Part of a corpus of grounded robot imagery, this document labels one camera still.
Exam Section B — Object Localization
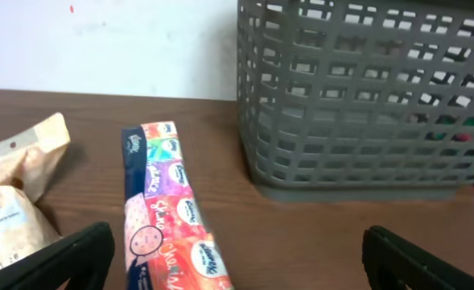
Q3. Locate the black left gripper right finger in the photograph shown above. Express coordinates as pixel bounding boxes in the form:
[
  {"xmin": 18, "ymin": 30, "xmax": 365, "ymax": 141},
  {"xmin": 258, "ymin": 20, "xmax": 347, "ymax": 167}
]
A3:
[{"xmin": 362, "ymin": 226, "xmax": 474, "ymax": 290}]

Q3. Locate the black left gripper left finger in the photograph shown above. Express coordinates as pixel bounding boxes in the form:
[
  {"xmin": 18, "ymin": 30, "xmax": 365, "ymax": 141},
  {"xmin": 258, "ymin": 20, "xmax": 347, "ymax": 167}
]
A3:
[{"xmin": 0, "ymin": 222, "xmax": 115, "ymax": 290}]

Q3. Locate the beige paper snack bag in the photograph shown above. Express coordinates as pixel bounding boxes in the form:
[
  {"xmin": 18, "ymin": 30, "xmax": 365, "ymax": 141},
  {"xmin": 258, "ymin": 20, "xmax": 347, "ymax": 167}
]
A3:
[{"xmin": 0, "ymin": 113, "xmax": 70, "ymax": 270}]

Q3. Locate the grey plastic lattice basket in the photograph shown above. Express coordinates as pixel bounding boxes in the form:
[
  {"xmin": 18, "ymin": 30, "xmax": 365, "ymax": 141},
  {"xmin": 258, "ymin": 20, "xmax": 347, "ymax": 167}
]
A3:
[{"xmin": 237, "ymin": 0, "xmax": 474, "ymax": 201}]

